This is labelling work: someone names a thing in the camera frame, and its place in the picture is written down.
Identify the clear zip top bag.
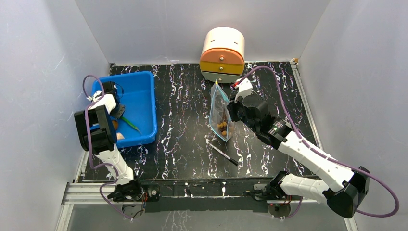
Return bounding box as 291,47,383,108
209,81,235,142

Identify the brown longan bunch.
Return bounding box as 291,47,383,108
215,98,229,138

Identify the green chili pepper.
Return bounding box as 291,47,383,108
119,116,142,135

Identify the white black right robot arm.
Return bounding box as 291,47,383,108
227,94,370,218

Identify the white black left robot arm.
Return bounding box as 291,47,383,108
74,81,145,202

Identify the blue plastic bin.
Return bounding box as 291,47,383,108
100,71,158,149

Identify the black and white pen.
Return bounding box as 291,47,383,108
206,141,238,166

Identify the pastel mini drawer cabinet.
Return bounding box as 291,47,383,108
199,27,245,83

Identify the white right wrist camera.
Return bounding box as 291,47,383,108
233,77,253,103

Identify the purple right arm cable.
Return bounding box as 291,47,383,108
234,66,400,218

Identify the aluminium frame rail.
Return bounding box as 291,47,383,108
60,181,351,211

